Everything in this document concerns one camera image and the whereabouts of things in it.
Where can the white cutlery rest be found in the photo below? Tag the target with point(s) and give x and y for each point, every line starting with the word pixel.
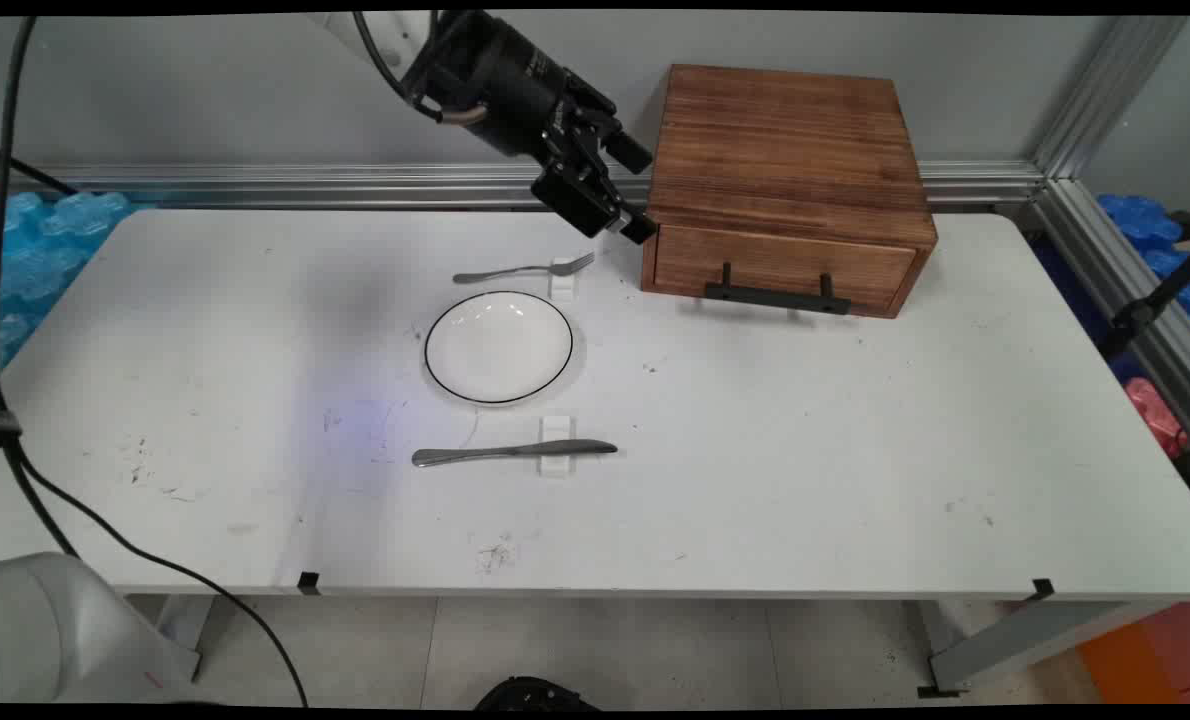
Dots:
pixel 556 430
pixel 563 285

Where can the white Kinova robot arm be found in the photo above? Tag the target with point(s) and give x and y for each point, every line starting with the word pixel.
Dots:
pixel 65 630

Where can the blue bubble wrap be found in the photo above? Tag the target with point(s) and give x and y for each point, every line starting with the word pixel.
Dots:
pixel 1145 225
pixel 40 250

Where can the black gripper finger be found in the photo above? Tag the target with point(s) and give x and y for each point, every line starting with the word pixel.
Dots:
pixel 615 135
pixel 580 195

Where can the white plate with black rim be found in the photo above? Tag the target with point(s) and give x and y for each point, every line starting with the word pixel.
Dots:
pixel 498 348

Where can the black stand rod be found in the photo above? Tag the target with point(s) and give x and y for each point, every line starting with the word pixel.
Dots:
pixel 1150 305

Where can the grey metal table leg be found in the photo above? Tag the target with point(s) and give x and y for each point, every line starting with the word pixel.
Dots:
pixel 187 630
pixel 1015 645

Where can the silver metal knife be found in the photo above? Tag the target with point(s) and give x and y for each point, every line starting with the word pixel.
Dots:
pixel 475 454

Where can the upright aluminium frame post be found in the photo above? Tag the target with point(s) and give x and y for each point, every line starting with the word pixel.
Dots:
pixel 1105 95

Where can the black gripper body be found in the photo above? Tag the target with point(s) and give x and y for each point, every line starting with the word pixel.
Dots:
pixel 510 90

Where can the silver metal fork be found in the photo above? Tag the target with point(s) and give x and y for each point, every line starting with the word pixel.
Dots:
pixel 515 271

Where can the pink plastic bag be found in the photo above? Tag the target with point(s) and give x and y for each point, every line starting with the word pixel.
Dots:
pixel 1155 410

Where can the black tape marker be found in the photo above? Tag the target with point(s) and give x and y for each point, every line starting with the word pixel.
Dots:
pixel 1043 589
pixel 308 583

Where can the brown wooden drawer cabinet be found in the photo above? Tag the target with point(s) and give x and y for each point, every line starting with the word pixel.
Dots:
pixel 785 140

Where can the orange box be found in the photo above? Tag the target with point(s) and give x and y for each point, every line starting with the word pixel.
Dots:
pixel 1150 655

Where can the horizontal aluminium frame rail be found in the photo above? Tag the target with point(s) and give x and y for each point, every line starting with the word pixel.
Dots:
pixel 305 185

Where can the slanted aluminium frame rail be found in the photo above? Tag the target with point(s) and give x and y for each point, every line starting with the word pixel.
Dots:
pixel 1125 290

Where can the black round object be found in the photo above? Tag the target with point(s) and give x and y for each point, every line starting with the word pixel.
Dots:
pixel 535 693

